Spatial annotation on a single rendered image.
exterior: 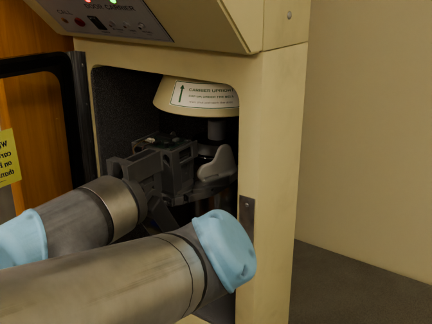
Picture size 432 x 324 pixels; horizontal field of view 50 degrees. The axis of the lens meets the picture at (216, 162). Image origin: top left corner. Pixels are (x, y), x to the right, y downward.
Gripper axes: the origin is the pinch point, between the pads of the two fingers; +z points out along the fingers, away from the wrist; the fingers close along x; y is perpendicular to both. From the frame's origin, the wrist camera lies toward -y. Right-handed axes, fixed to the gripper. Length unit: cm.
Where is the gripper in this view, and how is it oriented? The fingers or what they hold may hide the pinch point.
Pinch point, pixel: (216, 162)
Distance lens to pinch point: 72.1
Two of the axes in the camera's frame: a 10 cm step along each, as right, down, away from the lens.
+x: -8.1, -2.1, 5.5
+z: 5.9, -3.4, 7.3
